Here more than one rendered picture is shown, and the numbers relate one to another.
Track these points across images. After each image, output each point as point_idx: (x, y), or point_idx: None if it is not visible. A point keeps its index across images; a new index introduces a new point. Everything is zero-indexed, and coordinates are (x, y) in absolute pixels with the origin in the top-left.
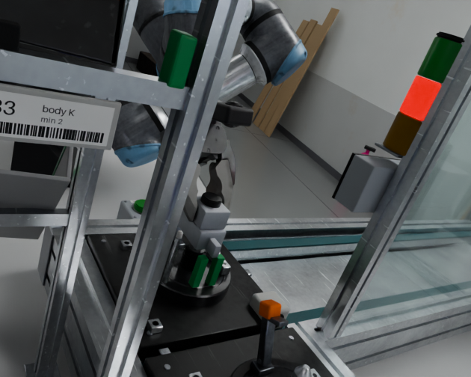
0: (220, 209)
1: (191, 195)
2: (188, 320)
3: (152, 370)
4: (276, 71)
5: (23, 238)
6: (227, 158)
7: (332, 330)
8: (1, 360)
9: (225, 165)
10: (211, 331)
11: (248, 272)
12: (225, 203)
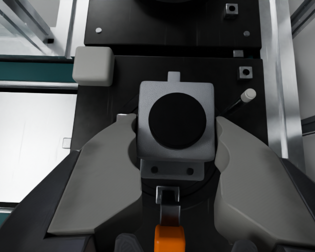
0: (165, 89)
1: (238, 132)
2: (200, 77)
3: (260, 34)
4: None
5: None
6: (45, 238)
7: (42, 19)
8: (309, 155)
9: (82, 203)
10: (183, 58)
11: (67, 141)
12: (131, 118)
